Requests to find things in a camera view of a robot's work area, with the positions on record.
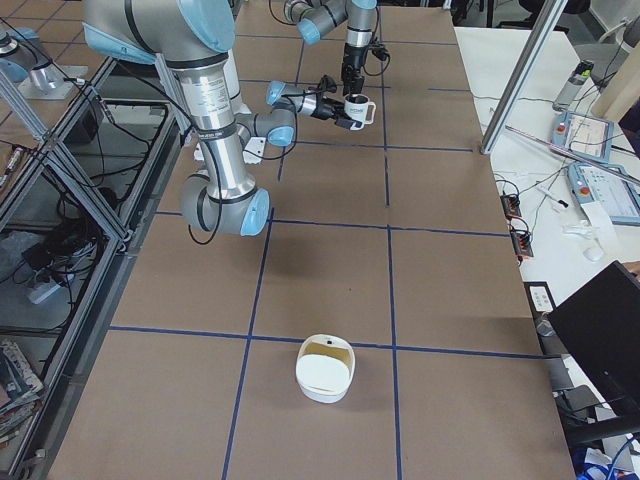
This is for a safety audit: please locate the aluminium frame post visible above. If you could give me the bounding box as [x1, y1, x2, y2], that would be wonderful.
[480, 0, 568, 155]

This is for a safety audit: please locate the white pedestal column base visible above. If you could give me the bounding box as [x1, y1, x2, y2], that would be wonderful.
[192, 9, 267, 165]

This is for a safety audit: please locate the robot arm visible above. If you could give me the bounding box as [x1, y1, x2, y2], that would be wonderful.
[83, 1, 376, 236]
[283, 0, 377, 95]

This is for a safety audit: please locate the near teach pendant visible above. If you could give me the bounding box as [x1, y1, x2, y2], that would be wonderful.
[568, 163, 639, 226]

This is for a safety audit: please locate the stack of books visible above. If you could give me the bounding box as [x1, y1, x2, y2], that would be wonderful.
[1, 338, 44, 447]

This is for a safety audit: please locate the far teach pendant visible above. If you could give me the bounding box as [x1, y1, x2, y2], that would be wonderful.
[551, 111, 614, 164]

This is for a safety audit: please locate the orange circuit board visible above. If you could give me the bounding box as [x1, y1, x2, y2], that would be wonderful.
[500, 194, 522, 219]
[510, 228, 534, 261]

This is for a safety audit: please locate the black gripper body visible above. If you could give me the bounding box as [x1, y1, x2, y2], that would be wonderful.
[341, 45, 366, 88]
[311, 95, 344, 120]

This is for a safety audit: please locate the white oval bowl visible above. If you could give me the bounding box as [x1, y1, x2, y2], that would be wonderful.
[295, 334, 356, 404]

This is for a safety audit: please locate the aluminium frame rack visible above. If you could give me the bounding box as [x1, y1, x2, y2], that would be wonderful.
[1, 60, 184, 479]

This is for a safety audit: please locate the white ribbed mug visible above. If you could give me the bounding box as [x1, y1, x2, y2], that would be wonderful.
[344, 93, 376, 127]

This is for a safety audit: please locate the black laptop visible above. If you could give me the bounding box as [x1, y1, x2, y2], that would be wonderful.
[548, 261, 639, 415]

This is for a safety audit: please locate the teach pendant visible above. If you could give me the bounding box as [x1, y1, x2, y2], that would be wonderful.
[551, 111, 614, 164]
[568, 163, 639, 226]

